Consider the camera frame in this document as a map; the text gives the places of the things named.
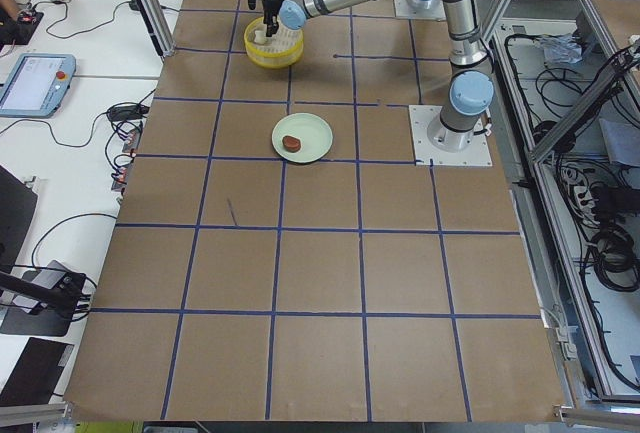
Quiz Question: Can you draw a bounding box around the white bun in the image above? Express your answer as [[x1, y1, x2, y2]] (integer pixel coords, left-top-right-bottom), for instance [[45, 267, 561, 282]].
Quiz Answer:
[[252, 29, 269, 46]]

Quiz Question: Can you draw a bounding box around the lower yellow steamer layer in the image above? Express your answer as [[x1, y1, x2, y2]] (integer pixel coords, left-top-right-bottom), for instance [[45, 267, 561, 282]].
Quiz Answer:
[[243, 18, 304, 69]]

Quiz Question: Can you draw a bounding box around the person hand at desk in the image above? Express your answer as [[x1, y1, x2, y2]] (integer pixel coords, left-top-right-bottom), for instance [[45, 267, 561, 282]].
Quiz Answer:
[[0, 0, 20, 21]]

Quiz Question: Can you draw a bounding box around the light green plate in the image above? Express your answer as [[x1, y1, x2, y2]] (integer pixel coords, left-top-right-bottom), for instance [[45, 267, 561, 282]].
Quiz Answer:
[[271, 112, 333, 164]]

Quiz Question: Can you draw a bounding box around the brown bun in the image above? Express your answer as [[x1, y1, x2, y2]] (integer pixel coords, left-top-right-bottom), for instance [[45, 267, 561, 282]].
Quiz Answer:
[[281, 135, 302, 153]]

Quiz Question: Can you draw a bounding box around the black power adapter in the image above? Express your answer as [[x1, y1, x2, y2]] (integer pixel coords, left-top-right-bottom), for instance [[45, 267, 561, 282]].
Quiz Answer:
[[107, 104, 149, 122]]

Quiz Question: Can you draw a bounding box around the blue teach pendant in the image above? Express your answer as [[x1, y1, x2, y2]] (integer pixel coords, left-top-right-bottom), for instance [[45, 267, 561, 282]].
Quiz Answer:
[[1, 53, 76, 119]]

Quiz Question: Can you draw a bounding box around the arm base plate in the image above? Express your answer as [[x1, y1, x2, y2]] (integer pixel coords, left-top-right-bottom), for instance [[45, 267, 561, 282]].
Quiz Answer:
[[393, 0, 446, 22], [409, 105, 493, 168]]

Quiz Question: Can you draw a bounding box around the black camera stand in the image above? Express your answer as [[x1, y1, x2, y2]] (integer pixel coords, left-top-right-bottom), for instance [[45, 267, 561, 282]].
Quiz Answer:
[[1, 261, 88, 338]]

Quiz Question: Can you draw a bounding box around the black coiled cable bundle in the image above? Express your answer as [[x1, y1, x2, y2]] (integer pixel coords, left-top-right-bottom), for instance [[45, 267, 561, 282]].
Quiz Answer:
[[574, 222, 640, 294]]

